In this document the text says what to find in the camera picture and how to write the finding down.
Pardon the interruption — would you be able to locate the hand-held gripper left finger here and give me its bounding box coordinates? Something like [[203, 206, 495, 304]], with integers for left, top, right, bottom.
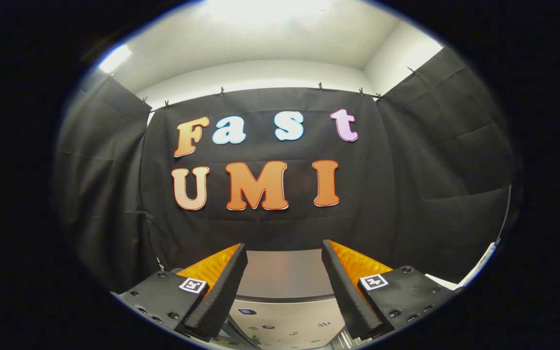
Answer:
[[114, 243, 249, 341]]

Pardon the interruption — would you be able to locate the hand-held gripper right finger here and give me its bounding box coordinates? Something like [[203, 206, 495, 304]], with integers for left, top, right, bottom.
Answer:
[[321, 239, 463, 341]]

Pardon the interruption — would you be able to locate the black backdrop cloth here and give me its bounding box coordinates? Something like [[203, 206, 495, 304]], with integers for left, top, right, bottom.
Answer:
[[52, 46, 514, 292]]

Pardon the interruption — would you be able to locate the white panel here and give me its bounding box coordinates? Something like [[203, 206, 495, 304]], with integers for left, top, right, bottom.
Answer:
[[426, 243, 497, 290]]

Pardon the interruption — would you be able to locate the row of backdrop clips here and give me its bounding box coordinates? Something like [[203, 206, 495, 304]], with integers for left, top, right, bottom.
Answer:
[[107, 66, 419, 108]]

